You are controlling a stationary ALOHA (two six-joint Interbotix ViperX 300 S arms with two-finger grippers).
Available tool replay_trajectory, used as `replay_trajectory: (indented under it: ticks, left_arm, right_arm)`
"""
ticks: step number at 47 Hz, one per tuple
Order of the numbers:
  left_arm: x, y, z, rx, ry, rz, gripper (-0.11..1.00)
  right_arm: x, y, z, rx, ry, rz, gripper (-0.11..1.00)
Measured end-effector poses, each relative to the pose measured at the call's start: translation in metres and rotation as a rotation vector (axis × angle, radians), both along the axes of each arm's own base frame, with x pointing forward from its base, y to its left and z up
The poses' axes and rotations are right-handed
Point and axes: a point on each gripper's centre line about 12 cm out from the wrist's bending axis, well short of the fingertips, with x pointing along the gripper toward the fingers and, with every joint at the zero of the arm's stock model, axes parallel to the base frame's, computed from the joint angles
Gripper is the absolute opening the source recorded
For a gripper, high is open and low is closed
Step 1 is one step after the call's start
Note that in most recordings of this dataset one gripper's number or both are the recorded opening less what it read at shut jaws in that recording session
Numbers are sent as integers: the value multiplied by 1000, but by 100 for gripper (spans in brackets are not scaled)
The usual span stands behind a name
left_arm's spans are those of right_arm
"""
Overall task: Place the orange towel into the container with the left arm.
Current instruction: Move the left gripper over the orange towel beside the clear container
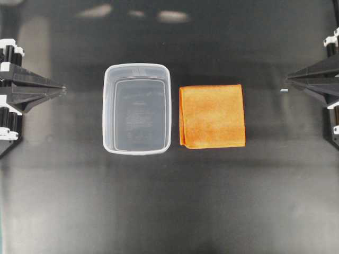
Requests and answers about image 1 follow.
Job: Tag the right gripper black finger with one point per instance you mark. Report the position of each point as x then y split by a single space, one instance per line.
321 90
326 70

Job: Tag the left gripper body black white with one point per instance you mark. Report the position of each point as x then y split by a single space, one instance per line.
11 116

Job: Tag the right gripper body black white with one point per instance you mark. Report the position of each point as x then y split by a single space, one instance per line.
331 44

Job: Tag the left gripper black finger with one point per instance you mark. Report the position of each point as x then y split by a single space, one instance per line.
25 98
21 75

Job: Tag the clear plastic container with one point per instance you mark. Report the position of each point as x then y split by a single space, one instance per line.
137 109

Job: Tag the orange folded towel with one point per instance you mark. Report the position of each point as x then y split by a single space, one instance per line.
211 116

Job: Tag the small white blue tag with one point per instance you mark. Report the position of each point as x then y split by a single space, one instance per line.
284 90

